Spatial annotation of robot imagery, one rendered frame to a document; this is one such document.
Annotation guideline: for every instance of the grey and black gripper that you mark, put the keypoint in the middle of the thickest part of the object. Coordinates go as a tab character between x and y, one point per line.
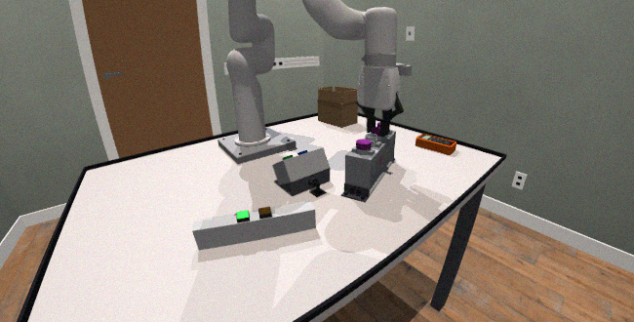
378	87

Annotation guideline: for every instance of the small brown cardboard box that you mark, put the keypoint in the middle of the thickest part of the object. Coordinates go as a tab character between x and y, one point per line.
337	107

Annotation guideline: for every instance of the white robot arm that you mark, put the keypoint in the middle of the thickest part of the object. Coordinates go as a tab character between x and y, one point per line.
378	27

